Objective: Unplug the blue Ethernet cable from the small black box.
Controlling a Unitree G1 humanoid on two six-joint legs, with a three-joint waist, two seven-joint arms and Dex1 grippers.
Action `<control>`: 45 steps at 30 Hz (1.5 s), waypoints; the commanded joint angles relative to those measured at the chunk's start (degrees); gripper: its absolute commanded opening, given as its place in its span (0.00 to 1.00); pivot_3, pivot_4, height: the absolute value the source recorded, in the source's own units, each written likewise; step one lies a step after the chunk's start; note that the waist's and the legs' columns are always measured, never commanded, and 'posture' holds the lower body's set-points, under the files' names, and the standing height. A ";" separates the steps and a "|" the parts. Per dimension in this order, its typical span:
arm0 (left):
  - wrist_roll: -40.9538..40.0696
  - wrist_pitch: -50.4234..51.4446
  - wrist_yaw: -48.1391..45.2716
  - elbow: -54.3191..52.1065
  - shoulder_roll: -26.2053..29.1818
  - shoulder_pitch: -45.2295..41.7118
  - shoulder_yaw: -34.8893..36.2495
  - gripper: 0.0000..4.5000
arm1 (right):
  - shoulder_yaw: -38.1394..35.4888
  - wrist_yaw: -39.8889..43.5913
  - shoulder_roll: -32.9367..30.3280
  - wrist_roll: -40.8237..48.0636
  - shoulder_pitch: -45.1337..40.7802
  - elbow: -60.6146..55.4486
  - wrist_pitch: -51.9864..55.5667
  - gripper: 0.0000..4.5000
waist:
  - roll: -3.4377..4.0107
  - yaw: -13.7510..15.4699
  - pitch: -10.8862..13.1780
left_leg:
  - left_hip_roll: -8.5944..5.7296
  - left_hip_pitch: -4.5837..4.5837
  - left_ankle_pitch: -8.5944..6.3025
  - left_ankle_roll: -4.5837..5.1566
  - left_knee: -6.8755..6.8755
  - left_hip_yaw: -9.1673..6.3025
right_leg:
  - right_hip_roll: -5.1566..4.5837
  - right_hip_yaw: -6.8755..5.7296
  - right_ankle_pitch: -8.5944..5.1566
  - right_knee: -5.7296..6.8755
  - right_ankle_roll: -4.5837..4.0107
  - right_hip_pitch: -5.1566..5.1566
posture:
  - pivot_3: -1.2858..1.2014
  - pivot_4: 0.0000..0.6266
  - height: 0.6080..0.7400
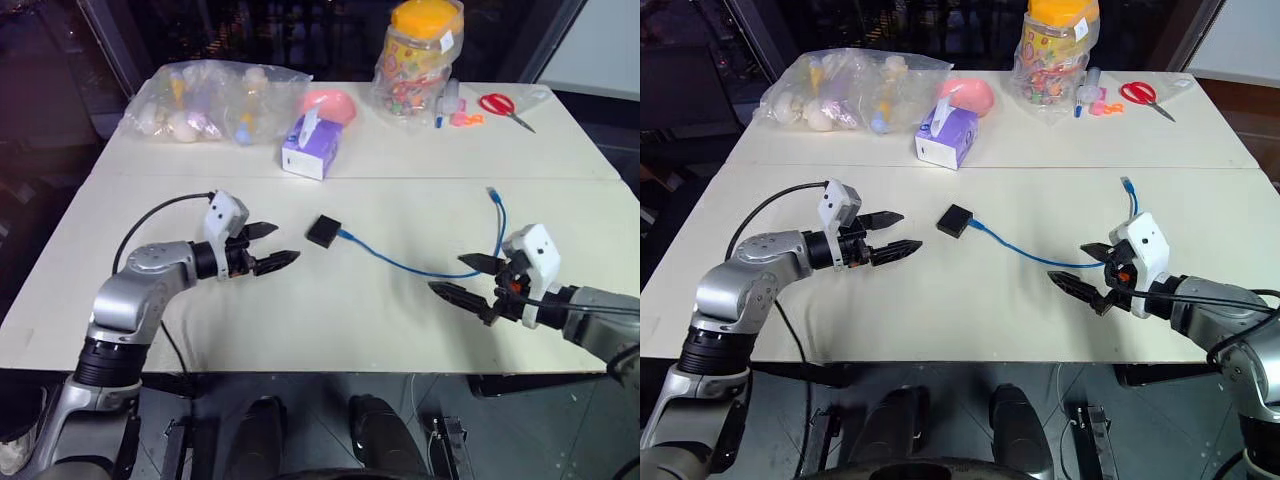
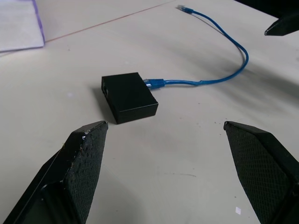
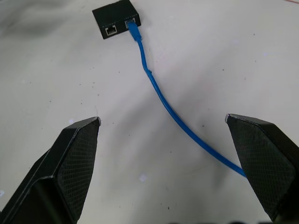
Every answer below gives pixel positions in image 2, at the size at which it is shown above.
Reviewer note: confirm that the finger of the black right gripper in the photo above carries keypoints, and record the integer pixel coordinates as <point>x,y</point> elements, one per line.
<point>283,25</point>

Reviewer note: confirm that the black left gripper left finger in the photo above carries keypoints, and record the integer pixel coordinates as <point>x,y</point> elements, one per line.
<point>77,168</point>

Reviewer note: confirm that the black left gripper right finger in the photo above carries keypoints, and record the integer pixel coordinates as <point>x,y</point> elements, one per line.
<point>259,168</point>

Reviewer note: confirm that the small black box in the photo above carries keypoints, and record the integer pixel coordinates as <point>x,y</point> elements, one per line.
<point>130,95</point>

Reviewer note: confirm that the white foam sheet purple edge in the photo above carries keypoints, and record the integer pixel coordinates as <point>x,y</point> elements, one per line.
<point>18,23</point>

